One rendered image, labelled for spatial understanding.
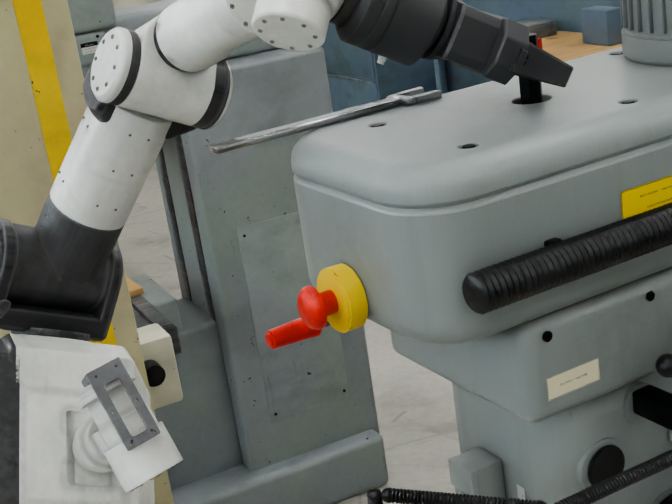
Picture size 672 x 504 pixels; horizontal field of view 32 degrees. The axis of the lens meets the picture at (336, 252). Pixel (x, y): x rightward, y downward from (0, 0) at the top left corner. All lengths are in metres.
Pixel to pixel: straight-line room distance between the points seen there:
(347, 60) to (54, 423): 7.58
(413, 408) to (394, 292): 3.80
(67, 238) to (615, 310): 0.60
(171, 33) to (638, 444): 0.60
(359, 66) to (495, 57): 7.58
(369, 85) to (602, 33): 2.16
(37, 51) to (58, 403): 1.50
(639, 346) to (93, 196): 0.59
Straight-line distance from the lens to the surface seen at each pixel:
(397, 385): 5.00
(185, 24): 1.16
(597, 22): 7.02
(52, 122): 2.73
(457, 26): 1.06
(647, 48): 1.23
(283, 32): 1.03
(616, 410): 1.16
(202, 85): 1.23
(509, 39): 1.06
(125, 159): 1.28
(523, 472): 1.18
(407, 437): 4.58
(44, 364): 1.31
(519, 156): 0.98
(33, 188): 2.74
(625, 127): 1.05
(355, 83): 8.73
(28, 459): 1.27
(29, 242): 1.35
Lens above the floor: 2.13
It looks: 19 degrees down
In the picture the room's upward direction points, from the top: 9 degrees counter-clockwise
